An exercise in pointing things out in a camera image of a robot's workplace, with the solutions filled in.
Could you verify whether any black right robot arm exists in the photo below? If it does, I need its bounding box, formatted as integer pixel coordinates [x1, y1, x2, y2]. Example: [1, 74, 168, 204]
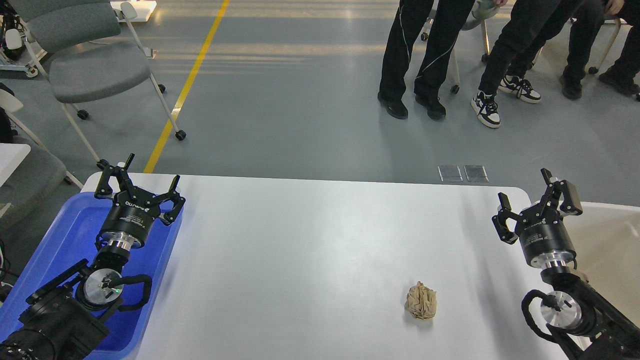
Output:
[492, 168, 640, 360]

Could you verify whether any grey chair at left edge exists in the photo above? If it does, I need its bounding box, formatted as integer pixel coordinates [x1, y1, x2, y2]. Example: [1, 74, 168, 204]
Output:
[0, 84, 83, 231]

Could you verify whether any blue plastic tray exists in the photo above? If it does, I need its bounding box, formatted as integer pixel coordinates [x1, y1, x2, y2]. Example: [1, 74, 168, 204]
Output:
[0, 192, 182, 360]

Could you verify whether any white plastic bin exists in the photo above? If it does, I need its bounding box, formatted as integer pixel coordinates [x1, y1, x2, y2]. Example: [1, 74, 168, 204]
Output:
[563, 202, 640, 326]

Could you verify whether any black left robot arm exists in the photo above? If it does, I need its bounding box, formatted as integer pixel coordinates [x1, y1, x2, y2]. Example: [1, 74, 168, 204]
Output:
[1, 153, 186, 360]

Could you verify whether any left floor socket plate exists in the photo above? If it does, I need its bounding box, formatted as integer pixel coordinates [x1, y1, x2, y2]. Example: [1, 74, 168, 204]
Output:
[438, 164, 463, 183]

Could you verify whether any grey rolling chair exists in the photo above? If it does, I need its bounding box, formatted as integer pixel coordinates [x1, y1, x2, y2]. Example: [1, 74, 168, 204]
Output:
[10, 0, 186, 162]

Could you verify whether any right floor socket plate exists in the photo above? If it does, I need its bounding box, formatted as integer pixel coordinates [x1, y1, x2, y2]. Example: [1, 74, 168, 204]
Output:
[464, 165, 490, 183]

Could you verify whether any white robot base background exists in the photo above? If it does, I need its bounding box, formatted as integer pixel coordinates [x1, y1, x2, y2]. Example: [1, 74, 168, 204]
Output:
[0, 0, 49, 80]

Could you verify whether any person with white sneakers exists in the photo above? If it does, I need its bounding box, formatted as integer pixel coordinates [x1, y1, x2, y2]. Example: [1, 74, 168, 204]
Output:
[471, 0, 583, 129]

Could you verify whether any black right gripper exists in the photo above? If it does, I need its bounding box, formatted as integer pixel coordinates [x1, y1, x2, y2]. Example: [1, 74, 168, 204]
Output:
[492, 168, 583, 269]

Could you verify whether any brown paper ball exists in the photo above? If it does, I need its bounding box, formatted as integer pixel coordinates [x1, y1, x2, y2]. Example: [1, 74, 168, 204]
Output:
[404, 281, 438, 321]

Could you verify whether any white rolling chair background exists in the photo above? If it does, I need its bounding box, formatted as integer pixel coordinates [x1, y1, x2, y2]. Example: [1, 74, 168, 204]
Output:
[420, 0, 501, 95]

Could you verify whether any floor socket plate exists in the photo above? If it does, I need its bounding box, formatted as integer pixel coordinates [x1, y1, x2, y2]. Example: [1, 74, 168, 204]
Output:
[438, 164, 463, 183]
[464, 165, 490, 183]

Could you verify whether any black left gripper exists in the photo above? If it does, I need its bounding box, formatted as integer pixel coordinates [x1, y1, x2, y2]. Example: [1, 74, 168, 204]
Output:
[94, 153, 186, 249]

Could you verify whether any person in striped black trousers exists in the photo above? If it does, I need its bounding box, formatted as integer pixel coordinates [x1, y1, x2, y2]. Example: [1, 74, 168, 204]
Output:
[377, 0, 476, 121]

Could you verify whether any person in black at right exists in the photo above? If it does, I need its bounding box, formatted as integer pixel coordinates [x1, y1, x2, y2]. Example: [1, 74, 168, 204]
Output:
[559, 0, 640, 100]

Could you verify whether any white table at left edge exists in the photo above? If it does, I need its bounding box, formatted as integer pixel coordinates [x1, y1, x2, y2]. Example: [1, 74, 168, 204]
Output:
[0, 143, 31, 186]

